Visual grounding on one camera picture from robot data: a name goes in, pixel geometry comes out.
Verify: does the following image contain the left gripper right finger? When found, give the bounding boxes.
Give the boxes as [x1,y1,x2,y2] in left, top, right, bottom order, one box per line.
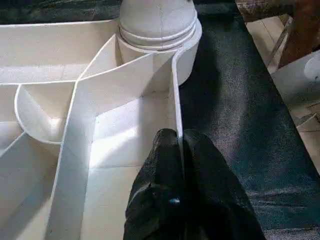
[182,129,266,240]

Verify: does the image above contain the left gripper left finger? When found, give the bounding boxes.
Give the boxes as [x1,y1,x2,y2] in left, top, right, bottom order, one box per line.
[123,127,187,240]

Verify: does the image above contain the white plastic table leg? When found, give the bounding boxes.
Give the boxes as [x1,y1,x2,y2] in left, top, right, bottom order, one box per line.
[118,0,199,51]

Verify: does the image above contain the white plastic table top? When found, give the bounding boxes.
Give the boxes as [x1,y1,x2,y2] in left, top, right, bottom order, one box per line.
[0,17,203,240]

